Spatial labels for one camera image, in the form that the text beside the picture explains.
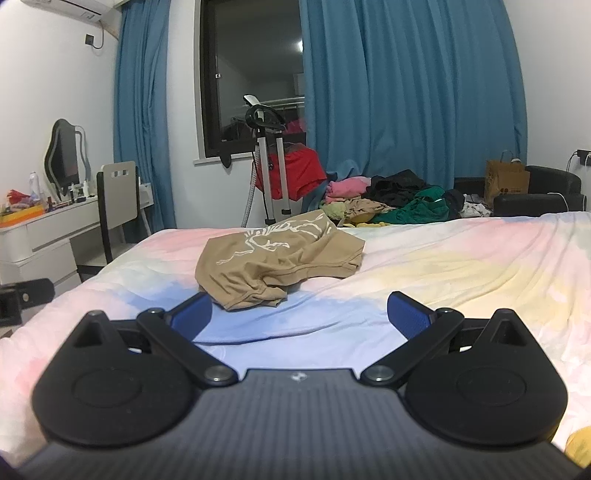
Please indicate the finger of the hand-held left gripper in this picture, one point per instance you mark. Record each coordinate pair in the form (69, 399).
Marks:
(37, 290)

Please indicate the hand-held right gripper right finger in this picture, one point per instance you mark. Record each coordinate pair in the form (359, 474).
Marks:
(408, 316)

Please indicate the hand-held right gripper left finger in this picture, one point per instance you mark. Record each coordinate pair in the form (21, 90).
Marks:
(194, 316)

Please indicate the tan printed t-shirt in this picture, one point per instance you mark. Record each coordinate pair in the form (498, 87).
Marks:
(277, 258)

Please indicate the white dresser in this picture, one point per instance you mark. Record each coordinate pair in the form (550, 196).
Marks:
(41, 244)

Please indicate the pastel tie-dye bed sheet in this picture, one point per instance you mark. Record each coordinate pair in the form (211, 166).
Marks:
(461, 277)

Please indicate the orange tray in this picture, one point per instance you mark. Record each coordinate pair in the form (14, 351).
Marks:
(21, 214)

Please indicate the white spray bottle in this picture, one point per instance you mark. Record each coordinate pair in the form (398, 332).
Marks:
(33, 184)

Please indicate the tan crumpled garment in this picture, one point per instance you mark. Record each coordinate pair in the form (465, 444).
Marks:
(355, 207)

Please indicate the white-backed chair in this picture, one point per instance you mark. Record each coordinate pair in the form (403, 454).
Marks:
(115, 194)

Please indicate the white patterned cloth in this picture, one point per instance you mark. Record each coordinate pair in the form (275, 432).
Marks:
(475, 210)

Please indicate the yellow-green garment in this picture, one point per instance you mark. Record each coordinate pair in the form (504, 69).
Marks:
(333, 211)

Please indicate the black garment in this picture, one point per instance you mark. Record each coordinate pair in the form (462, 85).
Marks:
(397, 187)

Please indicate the wavy-framed mirror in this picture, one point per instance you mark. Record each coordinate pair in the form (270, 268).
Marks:
(62, 154)

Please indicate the pink garment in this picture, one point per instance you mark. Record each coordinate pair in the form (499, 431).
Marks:
(346, 188)

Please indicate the brown paper bag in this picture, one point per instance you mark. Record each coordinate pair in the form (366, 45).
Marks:
(505, 182)

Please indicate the red garment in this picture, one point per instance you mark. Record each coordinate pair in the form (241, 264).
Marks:
(295, 170)

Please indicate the standing garment steamer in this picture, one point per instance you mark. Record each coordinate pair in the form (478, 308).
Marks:
(270, 152)

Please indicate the black armchair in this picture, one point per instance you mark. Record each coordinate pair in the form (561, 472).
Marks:
(545, 194)

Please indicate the narrow blue curtain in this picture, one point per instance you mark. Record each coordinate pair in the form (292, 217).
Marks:
(138, 115)

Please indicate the yellow soft object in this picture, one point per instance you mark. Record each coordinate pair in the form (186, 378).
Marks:
(579, 447)

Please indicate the wide blue curtain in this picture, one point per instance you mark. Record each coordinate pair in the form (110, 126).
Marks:
(415, 92)

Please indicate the dark window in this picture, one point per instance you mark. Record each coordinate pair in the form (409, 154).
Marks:
(249, 69)

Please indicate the white air conditioner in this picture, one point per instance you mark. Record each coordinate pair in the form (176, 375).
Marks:
(69, 9)

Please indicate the wall charger plug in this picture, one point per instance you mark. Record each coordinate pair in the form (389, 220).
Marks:
(582, 154)

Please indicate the black wall socket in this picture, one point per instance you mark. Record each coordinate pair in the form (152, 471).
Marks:
(90, 40)

